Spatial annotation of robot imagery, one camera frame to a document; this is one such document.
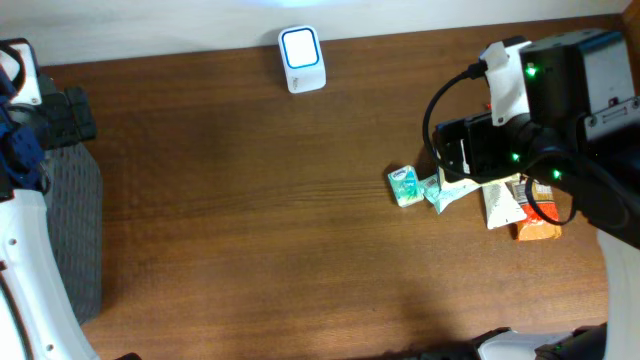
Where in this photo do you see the teal snack pouch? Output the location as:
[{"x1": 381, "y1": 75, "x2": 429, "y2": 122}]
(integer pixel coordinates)
[{"x1": 418, "y1": 174, "x2": 480, "y2": 214}]

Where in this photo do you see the white hair product tube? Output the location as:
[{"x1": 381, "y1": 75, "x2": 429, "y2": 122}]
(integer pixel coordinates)
[{"x1": 482, "y1": 183, "x2": 527, "y2": 230}]

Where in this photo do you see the small teal tissue pack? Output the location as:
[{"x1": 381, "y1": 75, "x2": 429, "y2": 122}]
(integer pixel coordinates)
[{"x1": 387, "y1": 165, "x2": 424, "y2": 208}]

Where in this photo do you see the orange pasta packet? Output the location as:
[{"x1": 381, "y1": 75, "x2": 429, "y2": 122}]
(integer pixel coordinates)
[{"x1": 509, "y1": 180, "x2": 562, "y2": 241}]

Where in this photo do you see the cream snack bag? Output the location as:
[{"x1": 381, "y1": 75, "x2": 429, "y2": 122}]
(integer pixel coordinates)
[{"x1": 437, "y1": 167, "x2": 521, "y2": 191}]

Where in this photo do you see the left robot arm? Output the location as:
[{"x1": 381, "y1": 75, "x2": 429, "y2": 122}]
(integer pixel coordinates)
[{"x1": 1, "y1": 38, "x2": 97, "y2": 359}]

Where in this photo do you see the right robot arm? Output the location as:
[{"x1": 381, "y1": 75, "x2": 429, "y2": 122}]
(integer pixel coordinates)
[{"x1": 422, "y1": 29, "x2": 639, "y2": 359}]

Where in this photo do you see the white barcode scanner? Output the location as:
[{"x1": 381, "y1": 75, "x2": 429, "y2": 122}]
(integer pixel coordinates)
[{"x1": 277, "y1": 25, "x2": 327, "y2": 94}]

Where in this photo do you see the grey plastic mesh basket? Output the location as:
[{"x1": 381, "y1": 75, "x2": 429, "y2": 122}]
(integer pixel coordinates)
[{"x1": 45, "y1": 144, "x2": 103, "y2": 325}]

